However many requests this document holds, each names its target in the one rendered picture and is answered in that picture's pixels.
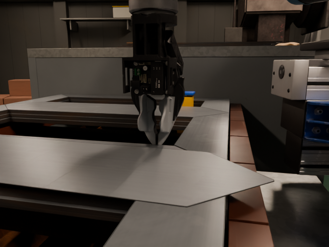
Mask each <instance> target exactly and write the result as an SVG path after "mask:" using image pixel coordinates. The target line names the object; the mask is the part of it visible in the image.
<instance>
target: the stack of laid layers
mask: <svg viewBox="0 0 329 247"><path fill-rule="evenodd" d="M48 102H75V103H104V104H133V105H134V103H133V101H132V99H111V98H77V97H67V98H63V99H56V100H52V101H48ZM138 117H139V115H123V114H99V113H76V112H52V111H29V110H4V111H0V124H3V123H7V122H24V123H44V124H71V125H89V126H108V127H127V128H138ZM192 118H193V117H177V118H176V121H175V123H174V125H173V127H172V129H171V130H183V131H184V130H185V128H186V127H187V125H188V124H189V122H190V121H191V120H192ZM0 136H9V137H21V138H33V139H46V140H58V141H70V142H83V143H95V144H107V145H120V146H134V147H148V148H166V149H179V150H184V149H182V148H179V147H177V146H175V145H173V146H168V145H153V144H137V143H122V142H107V141H92V140H77V139H61V138H46V137H31V136H16V135H0ZM134 201H135V200H127V199H119V198H110V197H101V196H93V195H85V194H77V193H69V192H61V191H53V190H45V189H37V188H30V187H23V186H15V185H7V184H0V207H4V208H12V209H20V210H27V211H35V212H42V213H50V214H57V215H65V216H73V217H81V218H88V219H95V220H103V221H111V222H120V221H121V220H122V218H123V217H124V216H125V214H126V213H127V211H128V210H129V208H130V207H131V206H132V204H133V203H134Z"/></svg>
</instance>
